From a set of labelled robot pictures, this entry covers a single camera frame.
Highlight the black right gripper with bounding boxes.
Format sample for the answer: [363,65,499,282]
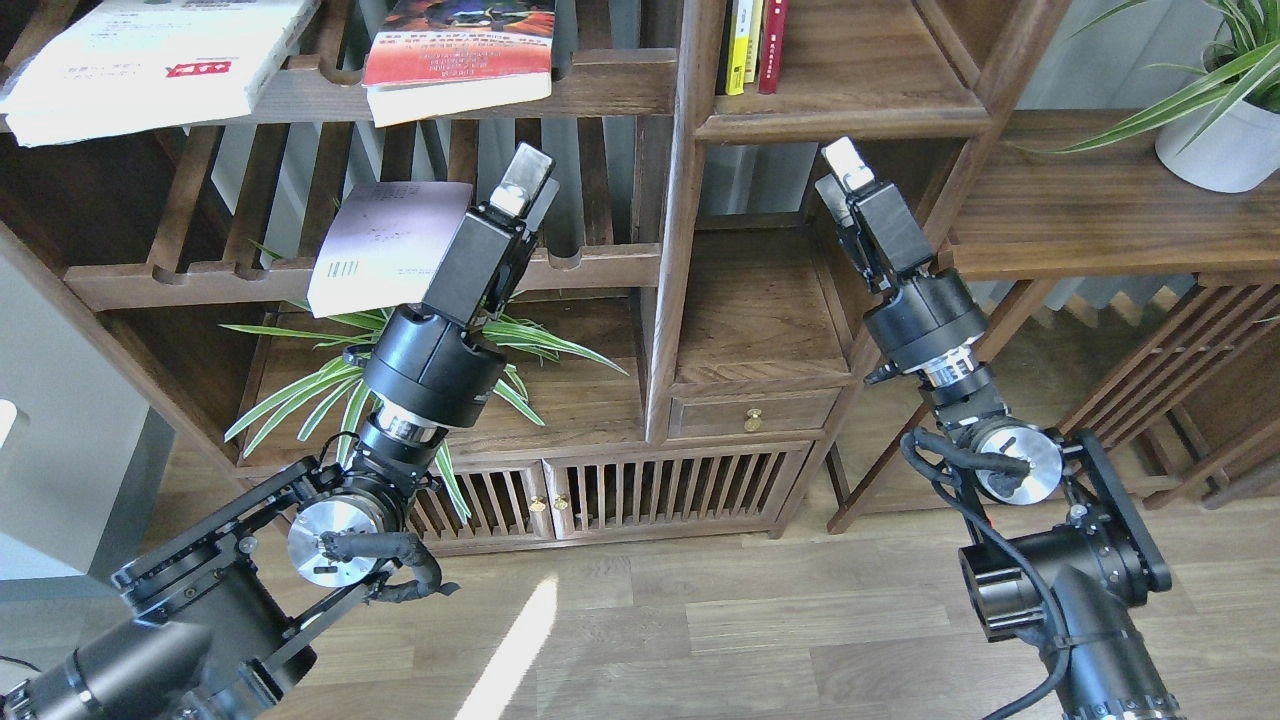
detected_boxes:
[815,137,988,377]

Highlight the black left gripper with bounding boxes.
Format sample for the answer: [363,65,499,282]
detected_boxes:
[364,142,558,429]

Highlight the pale lilac white book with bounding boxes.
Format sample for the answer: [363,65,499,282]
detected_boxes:
[307,181,474,318]

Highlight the large white book red stamp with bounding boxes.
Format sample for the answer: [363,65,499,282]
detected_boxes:
[3,1,317,147]

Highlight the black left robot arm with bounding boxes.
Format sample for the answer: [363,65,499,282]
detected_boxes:
[3,143,558,719]

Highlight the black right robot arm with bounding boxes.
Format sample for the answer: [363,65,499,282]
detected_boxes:
[815,138,1184,719]

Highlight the dark red upright book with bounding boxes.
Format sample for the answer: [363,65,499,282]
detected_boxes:
[756,0,790,95]

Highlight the yellow upright book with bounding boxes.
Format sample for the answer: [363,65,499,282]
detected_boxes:
[722,0,754,96]

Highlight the red orange cover book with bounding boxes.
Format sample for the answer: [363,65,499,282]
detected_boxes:
[362,1,556,127]

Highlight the cream thin upright book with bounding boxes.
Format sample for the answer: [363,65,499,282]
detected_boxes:
[744,0,765,85]

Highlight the small drawer brass knob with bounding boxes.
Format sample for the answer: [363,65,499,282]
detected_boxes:
[666,388,844,441]

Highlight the dark wooden bookshelf cabinet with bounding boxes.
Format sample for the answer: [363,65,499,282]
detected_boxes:
[0,0,1073,577]

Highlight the spider plant white pot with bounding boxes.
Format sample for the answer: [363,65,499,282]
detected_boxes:
[221,240,628,524]

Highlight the left slatted cabinet door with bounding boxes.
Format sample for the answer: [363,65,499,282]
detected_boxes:
[408,462,556,553]

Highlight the slatted cabinet door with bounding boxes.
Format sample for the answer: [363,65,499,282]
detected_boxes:
[408,462,556,553]
[531,442,810,544]

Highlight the right slatted cabinet door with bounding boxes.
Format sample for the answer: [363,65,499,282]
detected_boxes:
[531,442,810,544]

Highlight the wooden side table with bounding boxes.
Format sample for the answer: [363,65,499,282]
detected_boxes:
[826,108,1280,536]

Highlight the potted plant white pot right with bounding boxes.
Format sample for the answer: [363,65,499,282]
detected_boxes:
[1059,1,1279,193]

